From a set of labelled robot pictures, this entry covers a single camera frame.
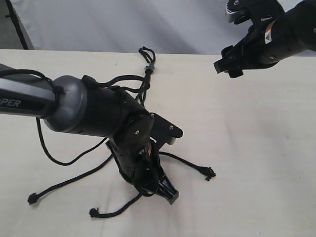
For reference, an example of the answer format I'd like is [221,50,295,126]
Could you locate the grey metal collar ring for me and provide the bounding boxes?
[144,64,155,75]

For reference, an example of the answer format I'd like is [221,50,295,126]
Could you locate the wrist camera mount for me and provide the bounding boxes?
[225,0,285,26]
[150,113,183,148]

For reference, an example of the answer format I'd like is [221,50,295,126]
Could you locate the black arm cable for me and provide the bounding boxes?
[0,69,149,166]

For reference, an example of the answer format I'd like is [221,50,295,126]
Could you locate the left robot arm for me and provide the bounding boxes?
[0,65,183,204]

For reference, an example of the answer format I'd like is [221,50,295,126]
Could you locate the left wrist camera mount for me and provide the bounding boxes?
[150,113,183,148]

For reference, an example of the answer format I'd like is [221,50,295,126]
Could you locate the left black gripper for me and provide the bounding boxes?
[106,138,179,205]

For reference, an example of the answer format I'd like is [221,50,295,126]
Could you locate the grey backdrop cloth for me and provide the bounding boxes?
[17,0,316,56]

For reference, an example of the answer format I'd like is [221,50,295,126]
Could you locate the black stand pole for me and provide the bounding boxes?
[5,0,29,50]

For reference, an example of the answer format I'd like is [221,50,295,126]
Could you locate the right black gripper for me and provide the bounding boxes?
[213,25,274,79]

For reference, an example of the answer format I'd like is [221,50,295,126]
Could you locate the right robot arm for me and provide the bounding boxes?
[214,0,316,78]

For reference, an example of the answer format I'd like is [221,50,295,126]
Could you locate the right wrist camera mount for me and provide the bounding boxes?
[225,0,285,26]

